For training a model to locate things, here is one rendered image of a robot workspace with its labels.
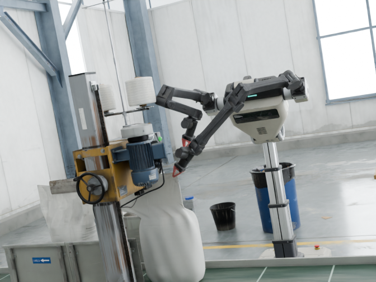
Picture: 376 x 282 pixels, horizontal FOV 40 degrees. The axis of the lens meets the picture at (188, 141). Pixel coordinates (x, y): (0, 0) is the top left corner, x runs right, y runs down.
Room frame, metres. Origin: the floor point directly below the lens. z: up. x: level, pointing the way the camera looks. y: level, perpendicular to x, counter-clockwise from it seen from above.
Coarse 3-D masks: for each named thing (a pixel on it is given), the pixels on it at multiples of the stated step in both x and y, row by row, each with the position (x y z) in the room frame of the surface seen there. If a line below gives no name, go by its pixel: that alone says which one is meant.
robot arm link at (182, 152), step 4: (180, 148) 3.05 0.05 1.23; (184, 148) 3.05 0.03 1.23; (188, 148) 3.08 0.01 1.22; (200, 148) 3.07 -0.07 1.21; (176, 152) 3.06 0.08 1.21; (180, 152) 3.04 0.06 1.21; (184, 152) 3.04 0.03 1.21; (188, 152) 3.06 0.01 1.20; (192, 152) 3.07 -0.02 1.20; (196, 152) 3.06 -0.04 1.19; (200, 152) 3.07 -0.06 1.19; (176, 156) 3.06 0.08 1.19; (180, 156) 3.03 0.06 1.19; (184, 156) 3.05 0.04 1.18
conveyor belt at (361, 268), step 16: (144, 272) 3.47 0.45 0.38; (208, 272) 3.26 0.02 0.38; (224, 272) 3.21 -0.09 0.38; (240, 272) 3.16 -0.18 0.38; (256, 272) 3.11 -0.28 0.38; (272, 272) 3.06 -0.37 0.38; (288, 272) 3.02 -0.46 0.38; (304, 272) 2.97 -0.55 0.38; (320, 272) 2.93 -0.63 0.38; (336, 272) 2.89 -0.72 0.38; (352, 272) 2.85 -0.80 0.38; (368, 272) 2.81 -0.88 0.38
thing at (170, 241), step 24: (144, 192) 3.27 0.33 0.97; (168, 192) 3.19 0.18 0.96; (144, 216) 3.24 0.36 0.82; (168, 216) 3.16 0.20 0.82; (192, 216) 3.17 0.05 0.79; (144, 240) 3.23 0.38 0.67; (168, 240) 3.14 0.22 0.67; (192, 240) 3.10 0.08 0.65; (144, 264) 3.25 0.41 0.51; (168, 264) 3.15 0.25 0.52; (192, 264) 3.09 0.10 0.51
